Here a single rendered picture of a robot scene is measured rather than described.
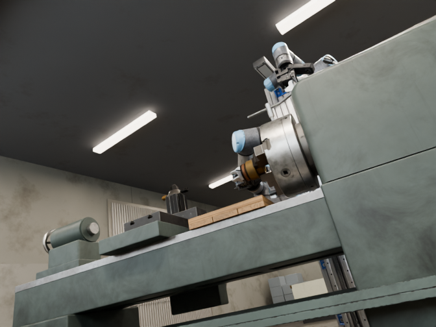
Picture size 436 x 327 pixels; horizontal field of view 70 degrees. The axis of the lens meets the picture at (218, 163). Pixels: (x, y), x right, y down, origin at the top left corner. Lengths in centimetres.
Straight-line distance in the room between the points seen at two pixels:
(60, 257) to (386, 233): 146
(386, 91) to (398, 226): 40
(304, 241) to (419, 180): 36
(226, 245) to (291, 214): 25
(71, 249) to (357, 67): 148
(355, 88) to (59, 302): 144
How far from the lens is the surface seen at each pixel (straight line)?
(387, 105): 107
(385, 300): 87
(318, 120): 107
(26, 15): 333
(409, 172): 99
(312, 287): 728
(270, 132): 118
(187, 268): 118
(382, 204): 97
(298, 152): 112
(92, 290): 148
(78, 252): 171
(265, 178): 129
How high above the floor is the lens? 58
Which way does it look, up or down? 25 degrees up
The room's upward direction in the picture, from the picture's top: 12 degrees counter-clockwise
